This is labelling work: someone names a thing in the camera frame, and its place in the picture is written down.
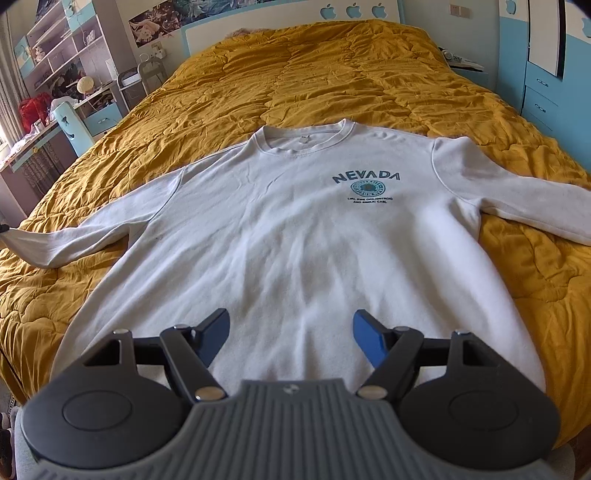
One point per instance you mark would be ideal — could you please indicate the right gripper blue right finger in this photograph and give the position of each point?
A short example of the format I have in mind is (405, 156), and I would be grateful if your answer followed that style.
(392, 353)

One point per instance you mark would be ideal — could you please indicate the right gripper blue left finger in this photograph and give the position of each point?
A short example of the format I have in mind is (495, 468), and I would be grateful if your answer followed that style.
(189, 351)

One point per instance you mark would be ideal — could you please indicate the white Nevada sweatshirt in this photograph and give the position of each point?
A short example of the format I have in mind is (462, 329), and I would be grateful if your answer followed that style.
(293, 231)

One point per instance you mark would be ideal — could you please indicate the light blue desk chair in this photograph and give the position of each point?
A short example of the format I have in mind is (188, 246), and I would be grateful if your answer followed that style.
(73, 128)

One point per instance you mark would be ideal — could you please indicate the grey folding chair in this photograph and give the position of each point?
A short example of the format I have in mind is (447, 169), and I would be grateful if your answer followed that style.
(136, 83)

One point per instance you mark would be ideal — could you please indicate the mustard yellow quilt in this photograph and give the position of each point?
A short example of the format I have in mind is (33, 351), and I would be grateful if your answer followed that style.
(378, 73)

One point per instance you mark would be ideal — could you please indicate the blue nightstand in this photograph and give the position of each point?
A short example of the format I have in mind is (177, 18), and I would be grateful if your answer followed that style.
(468, 69)

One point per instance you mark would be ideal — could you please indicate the red fabric on desk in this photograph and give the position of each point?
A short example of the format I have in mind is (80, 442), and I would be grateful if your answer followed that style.
(33, 109)

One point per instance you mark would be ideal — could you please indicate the white blue bed headboard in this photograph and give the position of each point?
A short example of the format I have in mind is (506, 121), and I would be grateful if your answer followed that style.
(202, 34)

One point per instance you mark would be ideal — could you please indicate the white bookshelf desk unit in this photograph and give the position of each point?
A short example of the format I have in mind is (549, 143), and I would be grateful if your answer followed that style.
(76, 51)

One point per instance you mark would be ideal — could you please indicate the blue white wardrobe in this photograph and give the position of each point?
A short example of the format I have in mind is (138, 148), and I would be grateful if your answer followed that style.
(544, 69)

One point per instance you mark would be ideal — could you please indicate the anime wall poster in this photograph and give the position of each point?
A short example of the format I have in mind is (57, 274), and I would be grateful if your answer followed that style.
(169, 16)

